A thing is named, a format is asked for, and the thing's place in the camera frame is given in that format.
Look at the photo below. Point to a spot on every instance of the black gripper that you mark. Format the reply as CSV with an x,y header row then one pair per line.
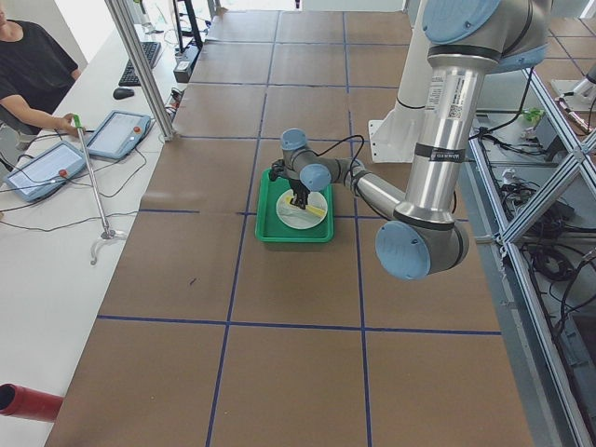
x,y
296,187

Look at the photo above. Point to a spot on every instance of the yellow plastic spoon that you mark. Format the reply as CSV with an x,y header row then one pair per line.
x,y
319,209

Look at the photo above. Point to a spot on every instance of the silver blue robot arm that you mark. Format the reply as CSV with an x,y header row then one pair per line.
x,y
467,41

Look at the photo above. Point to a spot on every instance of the white plastic spoon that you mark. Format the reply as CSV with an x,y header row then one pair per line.
x,y
296,217

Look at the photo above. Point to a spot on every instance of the person's hand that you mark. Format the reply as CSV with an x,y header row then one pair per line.
x,y
64,124

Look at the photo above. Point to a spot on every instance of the white round plate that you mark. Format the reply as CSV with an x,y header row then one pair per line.
x,y
312,197

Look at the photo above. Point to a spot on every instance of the green plastic tray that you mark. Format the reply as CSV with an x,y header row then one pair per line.
x,y
271,228

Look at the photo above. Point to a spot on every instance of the brown paper table cover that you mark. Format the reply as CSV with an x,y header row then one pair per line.
x,y
209,337

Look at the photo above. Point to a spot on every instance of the black power strip box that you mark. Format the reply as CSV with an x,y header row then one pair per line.
x,y
185,63

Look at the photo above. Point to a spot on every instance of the right blue teach pendant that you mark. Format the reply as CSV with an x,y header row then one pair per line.
x,y
118,134

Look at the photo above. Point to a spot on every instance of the blue teach pendant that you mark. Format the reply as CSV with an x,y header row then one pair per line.
x,y
46,173
118,134

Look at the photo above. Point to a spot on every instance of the silver reacher grabber stick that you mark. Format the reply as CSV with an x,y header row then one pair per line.
x,y
109,235

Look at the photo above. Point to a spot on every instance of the black computer mouse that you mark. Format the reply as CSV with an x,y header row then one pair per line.
x,y
122,93

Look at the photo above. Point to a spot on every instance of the left blue teach pendant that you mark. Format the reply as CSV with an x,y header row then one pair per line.
x,y
46,173

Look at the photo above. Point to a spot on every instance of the person in black shirt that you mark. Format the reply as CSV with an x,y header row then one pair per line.
x,y
36,73

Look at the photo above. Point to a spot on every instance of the red cylinder tube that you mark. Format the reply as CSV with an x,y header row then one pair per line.
x,y
27,403

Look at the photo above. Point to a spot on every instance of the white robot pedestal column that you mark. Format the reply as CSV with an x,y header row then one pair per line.
x,y
410,93

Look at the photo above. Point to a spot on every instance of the aluminium frame rail structure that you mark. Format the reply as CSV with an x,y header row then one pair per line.
x,y
532,164

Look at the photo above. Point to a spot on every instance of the aluminium frame post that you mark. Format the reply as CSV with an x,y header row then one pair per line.
x,y
125,27

